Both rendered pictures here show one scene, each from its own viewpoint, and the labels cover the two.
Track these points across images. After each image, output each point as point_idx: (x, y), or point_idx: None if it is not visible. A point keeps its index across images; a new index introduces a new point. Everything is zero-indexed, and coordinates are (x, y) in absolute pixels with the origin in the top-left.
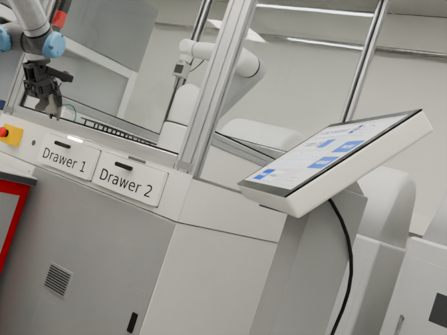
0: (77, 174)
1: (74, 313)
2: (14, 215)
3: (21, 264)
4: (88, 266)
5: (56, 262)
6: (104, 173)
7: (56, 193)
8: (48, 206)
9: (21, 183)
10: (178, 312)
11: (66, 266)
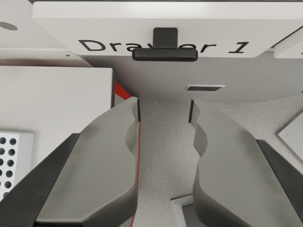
0: (222, 55)
1: (231, 92)
2: (121, 95)
3: (146, 87)
4: (248, 83)
5: (196, 84)
6: None
7: (163, 62)
8: (154, 69)
9: (114, 98)
10: None
11: (213, 84)
